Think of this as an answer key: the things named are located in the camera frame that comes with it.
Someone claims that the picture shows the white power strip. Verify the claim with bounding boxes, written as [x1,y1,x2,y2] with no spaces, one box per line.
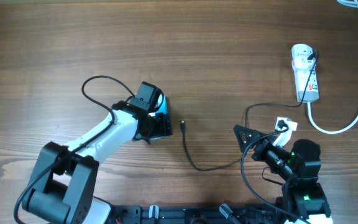
[291,44,319,103]

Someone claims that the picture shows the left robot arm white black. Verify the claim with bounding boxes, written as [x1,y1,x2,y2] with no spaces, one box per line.
[13,82,172,223]

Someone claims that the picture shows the smartphone with teal screen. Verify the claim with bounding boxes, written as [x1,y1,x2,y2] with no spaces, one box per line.
[155,95,168,114]

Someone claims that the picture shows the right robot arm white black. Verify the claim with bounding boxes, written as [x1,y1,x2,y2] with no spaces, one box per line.
[234,120,333,223]

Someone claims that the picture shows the black USB charging cable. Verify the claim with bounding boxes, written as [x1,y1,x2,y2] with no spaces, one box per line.
[180,49,319,172]

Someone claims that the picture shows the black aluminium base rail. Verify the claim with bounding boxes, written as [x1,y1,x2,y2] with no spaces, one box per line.
[105,204,285,224]

